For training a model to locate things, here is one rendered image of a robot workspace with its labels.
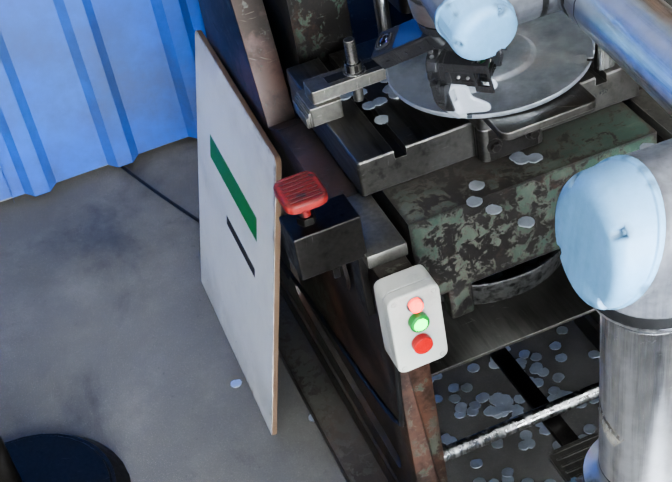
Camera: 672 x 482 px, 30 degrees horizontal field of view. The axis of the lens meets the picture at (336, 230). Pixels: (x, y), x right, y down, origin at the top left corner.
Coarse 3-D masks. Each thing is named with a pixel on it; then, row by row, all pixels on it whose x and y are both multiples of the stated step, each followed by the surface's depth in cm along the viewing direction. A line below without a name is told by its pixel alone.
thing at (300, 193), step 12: (288, 180) 164; (300, 180) 163; (312, 180) 163; (276, 192) 162; (288, 192) 162; (300, 192) 161; (312, 192) 161; (324, 192) 160; (288, 204) 160; (300, 204) 159; (312, 204) 160; (300, 216) 164
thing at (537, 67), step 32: (544, 32) 177; (576, 32) 175; (416, 64) 177; (512, 64) 171; (544, 64) 171; (576, 64) 169; (416, 96) 171; (480, 96) 168; (512, 96) 166; (544, 96) 165
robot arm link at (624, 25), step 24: (552, 0) 132; (576, 0) 128; (600, 0) 125; (624, 0) 123; (648, 0) 122; (576, 24) 131; (600, 24) 124; (624, 24) 121; (648, 24) 119; (624, 48) 121; (648, 48) 118; (648, 72) 118
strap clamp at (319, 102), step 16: (352, 48) 180; (352, 64) 181; (368, 64) 184; (304, 80) 183; (320, 80) 182; (336, 80) 182; (352, 80) 181; (368, 80) 182; (304, 96) 184; (320, 96) 181; (336, 96) 182; (304, 112) 182; (320, 112) 181; (336, 112) 182
